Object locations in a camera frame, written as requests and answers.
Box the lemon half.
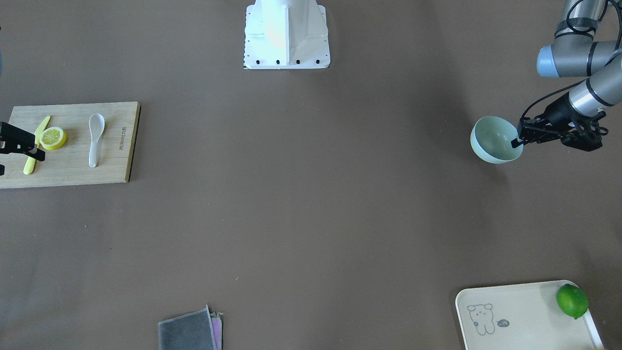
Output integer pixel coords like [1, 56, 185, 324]
[39, 126, 67, 150]

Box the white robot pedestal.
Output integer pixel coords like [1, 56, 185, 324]
[243, 0, 331, 70]

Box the green lime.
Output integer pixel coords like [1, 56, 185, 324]
[556, 283, 589, 319]

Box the cream tray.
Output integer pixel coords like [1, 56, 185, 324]
[455, 280, 605, 350]

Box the yellow plastic knife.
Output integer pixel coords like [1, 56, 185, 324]
[23, 116, 51, 175]

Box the white ceramic spoon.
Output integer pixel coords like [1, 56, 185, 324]
[87, 113, 106, 168]

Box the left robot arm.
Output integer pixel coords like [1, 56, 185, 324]
[511, 0, 621, 152]

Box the light green bowl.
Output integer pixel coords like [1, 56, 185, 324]
[469, 116, 523, 164]

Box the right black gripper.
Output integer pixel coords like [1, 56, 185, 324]
[0, 122, 45, 161]

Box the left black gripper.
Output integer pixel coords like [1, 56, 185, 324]
[511, 92, 608, 152]

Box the wooden cutting board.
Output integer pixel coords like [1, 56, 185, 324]
[0, 102, 140, 189]

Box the grey folded cloth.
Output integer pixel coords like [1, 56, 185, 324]
[158, 305, 224, 350]

